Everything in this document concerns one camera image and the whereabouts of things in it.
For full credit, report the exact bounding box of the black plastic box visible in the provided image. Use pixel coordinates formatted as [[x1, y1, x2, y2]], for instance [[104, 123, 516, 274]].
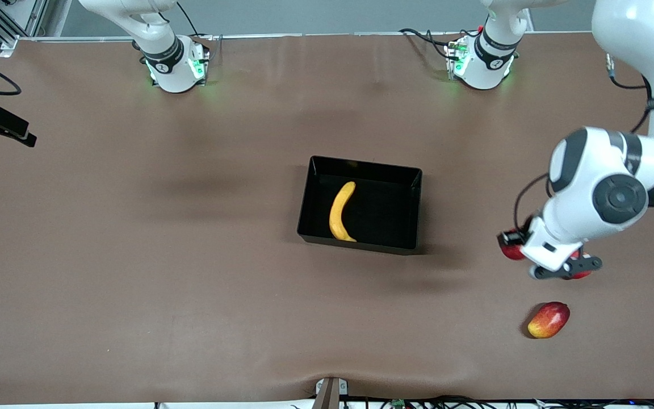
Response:
[[296, 155, 423, 256]]

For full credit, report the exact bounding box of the brown table mat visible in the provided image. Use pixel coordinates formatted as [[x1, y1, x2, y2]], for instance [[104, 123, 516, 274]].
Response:
[[0, 31, 654, 405]]

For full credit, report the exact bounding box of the black left base cable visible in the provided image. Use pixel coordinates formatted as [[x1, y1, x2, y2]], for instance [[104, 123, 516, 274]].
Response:
[[399, 27, 461, 60]]

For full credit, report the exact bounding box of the small red yellow apple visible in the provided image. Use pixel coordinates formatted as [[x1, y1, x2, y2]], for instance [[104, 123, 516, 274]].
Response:
[[499, 230, 527, 261]]

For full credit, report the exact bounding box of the red yellow mango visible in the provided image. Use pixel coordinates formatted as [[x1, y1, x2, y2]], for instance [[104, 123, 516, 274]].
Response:
[[527, 302, 571, 340]]

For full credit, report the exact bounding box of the yellow banana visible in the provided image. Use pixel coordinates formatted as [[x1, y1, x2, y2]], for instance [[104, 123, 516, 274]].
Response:
[[329, 181, 358, 243]]

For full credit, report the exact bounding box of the red peach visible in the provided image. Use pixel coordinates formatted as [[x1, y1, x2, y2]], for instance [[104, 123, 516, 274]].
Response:
[[570, 252, 594, 280]]

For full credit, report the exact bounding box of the black right base cable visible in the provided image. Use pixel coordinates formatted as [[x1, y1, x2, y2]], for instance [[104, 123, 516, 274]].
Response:
[[177, 0, 223, 57]]

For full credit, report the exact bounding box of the aluminium frame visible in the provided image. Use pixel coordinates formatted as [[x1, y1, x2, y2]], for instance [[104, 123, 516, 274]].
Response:
[[0, 0, 49, 57]]

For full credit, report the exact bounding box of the black base cable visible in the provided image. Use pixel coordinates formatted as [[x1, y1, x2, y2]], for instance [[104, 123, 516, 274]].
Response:
[[177, 0, 223, 57], [399, 27, 461, 60]]

